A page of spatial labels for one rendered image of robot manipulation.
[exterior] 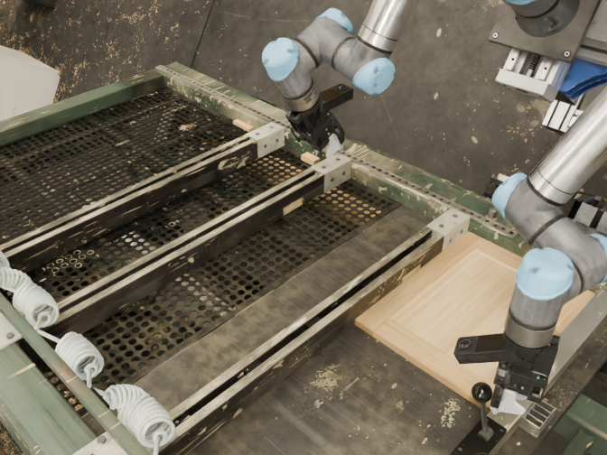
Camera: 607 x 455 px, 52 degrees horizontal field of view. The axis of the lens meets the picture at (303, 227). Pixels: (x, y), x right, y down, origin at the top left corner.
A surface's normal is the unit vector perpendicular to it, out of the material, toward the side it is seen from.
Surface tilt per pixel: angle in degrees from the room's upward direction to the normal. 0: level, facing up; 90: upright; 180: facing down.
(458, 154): 0
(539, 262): 58
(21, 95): 90
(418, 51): 0
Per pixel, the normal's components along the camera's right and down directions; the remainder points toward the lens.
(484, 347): -0.49, -0.79
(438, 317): 0.00, -0.80
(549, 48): -0.59, -0.07
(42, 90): 0.72, 0.40
